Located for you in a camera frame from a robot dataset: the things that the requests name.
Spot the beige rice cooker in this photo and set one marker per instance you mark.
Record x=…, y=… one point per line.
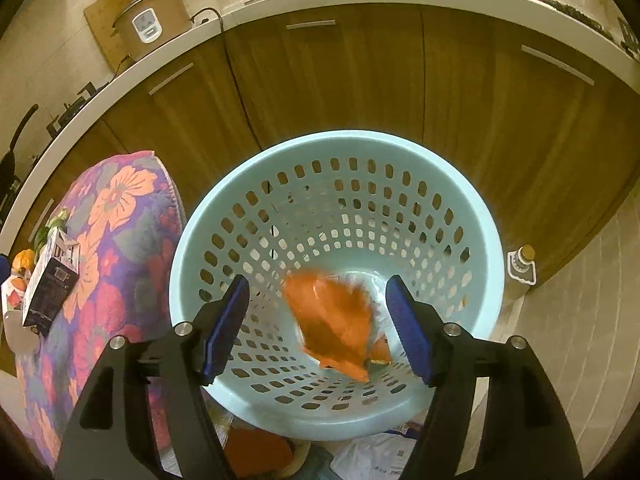
x=145, y=25

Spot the wooden kitchen cabinets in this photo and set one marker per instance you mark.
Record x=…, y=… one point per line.
x=546, y=126

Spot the oil bottle on floor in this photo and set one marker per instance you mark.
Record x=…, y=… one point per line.
x=521, y=265

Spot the black frying pan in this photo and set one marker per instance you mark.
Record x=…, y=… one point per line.
x=8, y=178

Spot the large orange snack bag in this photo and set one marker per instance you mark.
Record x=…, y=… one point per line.
x=337, y=323

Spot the wooden cutting board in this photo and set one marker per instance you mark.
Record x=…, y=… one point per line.
x=100, y=17

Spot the blue milk carton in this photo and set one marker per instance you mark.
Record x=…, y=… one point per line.
x=55, y=275

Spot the gas stove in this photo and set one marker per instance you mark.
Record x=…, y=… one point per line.
x=84, y=96

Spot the light blue perforated basket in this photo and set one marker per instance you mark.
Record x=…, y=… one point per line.
x=360, y=206

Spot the green vegetable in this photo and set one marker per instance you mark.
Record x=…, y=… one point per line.
x=58, y=221

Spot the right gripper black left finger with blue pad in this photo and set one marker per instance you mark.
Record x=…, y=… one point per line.
x=110, y=434

